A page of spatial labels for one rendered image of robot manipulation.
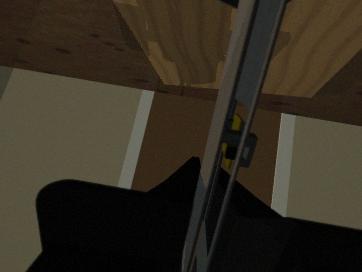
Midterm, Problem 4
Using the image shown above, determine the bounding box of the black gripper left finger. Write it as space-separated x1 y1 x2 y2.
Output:
35 157 201 272

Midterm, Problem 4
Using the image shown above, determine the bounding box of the wooden board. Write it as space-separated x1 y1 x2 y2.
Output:
113 0 362 98

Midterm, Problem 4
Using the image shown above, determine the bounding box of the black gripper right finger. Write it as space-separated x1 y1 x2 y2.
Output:
207 167 362 272

